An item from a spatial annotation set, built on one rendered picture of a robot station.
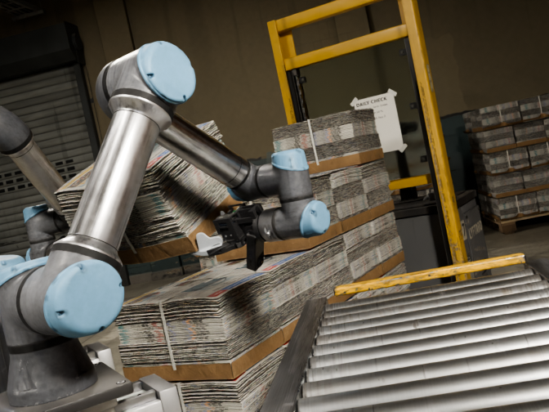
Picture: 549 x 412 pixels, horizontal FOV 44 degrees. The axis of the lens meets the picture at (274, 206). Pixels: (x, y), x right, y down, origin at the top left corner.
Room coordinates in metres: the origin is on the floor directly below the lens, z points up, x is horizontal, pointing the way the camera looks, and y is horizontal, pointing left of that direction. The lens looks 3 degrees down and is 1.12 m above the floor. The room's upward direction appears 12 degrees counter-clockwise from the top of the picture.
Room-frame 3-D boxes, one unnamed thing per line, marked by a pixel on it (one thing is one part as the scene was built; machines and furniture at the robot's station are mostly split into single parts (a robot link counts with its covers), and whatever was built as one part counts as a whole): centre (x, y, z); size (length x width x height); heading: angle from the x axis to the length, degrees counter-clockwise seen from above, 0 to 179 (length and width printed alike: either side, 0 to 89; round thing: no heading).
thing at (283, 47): (3.54, -0.21, 0.97); 0.09 x 0.09 x 1.75; 61
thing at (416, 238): (3.70, -0.68, 0.40); 0.69 x 0.55 x 0.80; 61
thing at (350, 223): (2.74, -0.14, 0.86); 0.38 x 0.29 x 0.04; 60
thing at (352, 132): (3.00, -0.28, 0.65); 0.39 x 0.30 x 1.29; 61
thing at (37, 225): (2.06, 0.69, 1.10); 0.11 x 0.08 x 0.11; 77
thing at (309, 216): (1.50, -0.05, 1.00); 0.11 x 0.08 x 0.09; 53
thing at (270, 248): (2.48, 0.01, 0.86); 0.38 x 0.29 x 0.04; 62
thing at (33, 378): (1.19, 0.44, 0.87); 0.15 x 0.15 x 0.10
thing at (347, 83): (3.39, -0.51, 1.28); 0.57 x 0.01 x 0.65; 61
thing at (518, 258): (1.56, -0.31, 0.81); 0.43 x 0.03 x 0.02; 81
